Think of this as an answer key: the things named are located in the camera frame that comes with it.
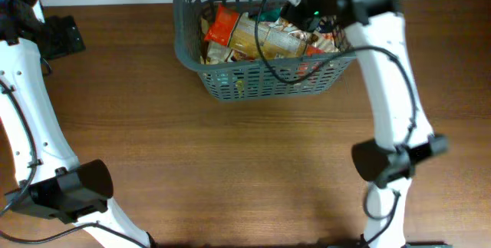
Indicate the red spaghetti pasta packet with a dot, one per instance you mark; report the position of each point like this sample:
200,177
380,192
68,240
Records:
254,40

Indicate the beige rice pouch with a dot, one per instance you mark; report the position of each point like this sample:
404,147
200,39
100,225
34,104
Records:
216,37

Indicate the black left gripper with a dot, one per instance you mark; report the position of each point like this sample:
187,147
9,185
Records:
67,34

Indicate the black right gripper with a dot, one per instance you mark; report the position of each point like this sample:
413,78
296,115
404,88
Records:
294,16

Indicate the green Nescafe coffee bag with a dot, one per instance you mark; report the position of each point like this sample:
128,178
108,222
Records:
272,15

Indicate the beige nut mix pouch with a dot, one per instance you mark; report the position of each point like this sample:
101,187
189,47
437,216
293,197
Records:
321,38

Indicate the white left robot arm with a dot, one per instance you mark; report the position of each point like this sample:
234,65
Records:
52,183

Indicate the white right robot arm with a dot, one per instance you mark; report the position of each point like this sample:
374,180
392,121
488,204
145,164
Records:
403,137

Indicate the grey plastic mesh basket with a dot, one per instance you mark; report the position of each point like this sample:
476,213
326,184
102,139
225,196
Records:
244,80

